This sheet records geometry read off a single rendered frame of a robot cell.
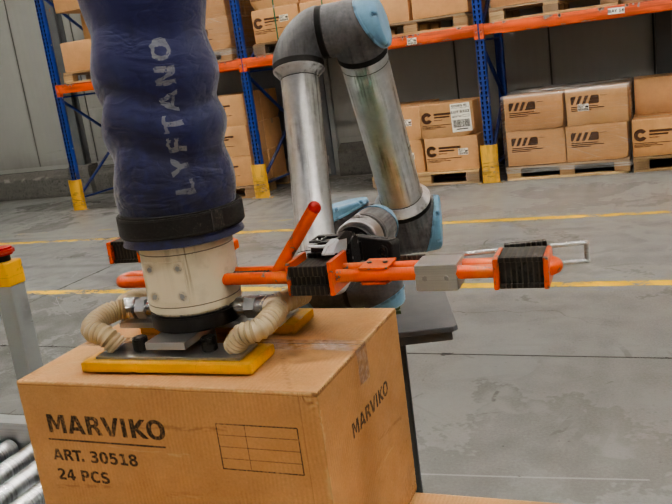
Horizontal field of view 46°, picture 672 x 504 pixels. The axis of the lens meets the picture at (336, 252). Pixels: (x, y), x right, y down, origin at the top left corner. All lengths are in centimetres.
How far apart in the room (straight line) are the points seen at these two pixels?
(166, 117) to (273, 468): 59
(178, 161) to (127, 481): 57
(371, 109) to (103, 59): 72
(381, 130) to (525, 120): 650
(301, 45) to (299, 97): 11
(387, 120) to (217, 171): 62
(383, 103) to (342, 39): 19
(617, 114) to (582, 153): 49
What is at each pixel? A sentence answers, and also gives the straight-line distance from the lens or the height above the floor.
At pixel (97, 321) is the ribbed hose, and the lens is 152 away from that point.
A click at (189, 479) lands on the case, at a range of 143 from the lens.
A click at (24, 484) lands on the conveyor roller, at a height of 53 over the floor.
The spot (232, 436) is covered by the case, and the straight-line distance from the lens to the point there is 134.
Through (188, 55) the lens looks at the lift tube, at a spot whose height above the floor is 147.
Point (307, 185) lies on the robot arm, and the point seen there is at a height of 118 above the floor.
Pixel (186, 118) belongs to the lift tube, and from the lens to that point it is 135.
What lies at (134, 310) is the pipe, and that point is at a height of 102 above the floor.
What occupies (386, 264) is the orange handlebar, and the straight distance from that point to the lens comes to 132.
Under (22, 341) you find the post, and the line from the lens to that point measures 248.
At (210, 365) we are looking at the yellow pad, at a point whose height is 96.
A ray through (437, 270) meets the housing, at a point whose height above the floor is 108.
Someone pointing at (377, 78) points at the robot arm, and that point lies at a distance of 183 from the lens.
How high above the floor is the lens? 142
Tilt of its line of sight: 13 degrees down
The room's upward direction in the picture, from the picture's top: 8 degrees counter-clockwise
